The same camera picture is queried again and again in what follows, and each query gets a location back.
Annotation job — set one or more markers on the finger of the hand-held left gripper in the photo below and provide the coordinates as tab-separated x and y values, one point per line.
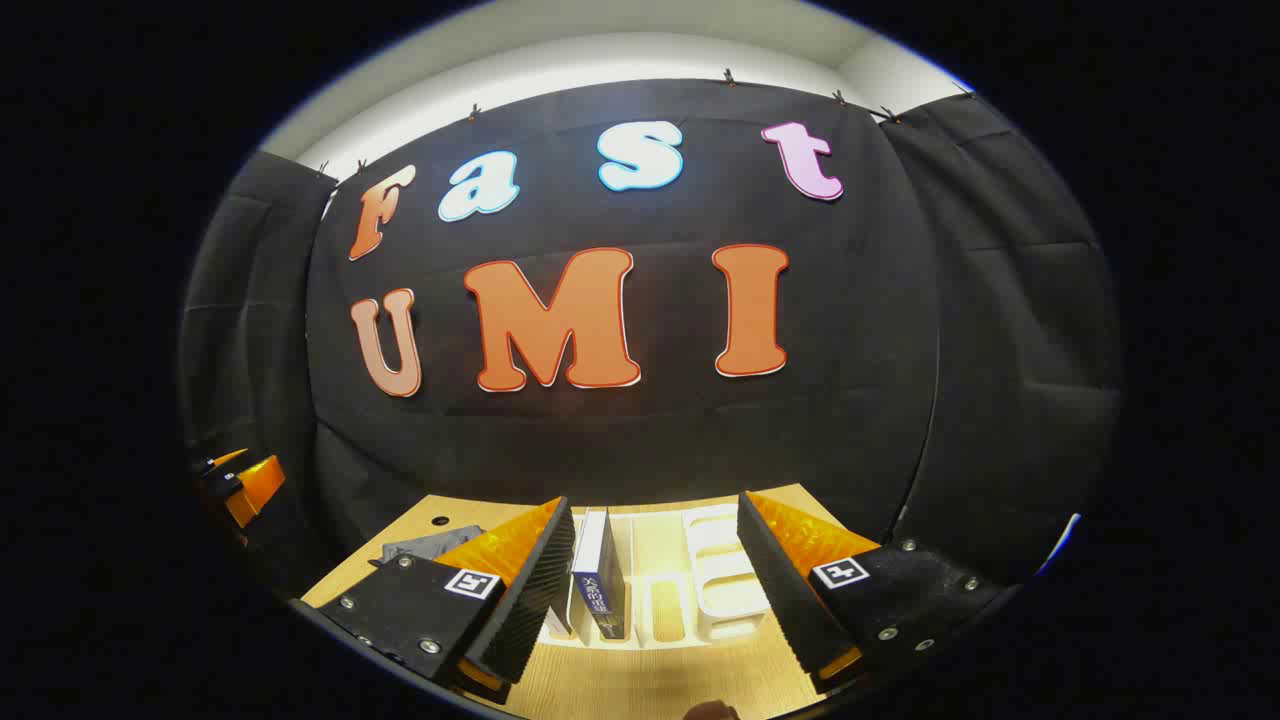
215	463
255	485

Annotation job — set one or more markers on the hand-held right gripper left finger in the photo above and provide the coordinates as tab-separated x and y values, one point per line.
535	600

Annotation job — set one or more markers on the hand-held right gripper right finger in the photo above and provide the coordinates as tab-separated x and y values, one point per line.
775	590

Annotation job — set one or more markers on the white bookshelf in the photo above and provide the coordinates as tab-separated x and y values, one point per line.
725	580

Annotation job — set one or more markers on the blue spine book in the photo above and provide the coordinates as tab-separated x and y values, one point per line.
598	580

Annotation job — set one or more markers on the grey schoolbag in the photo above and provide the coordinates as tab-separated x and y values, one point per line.
430	545

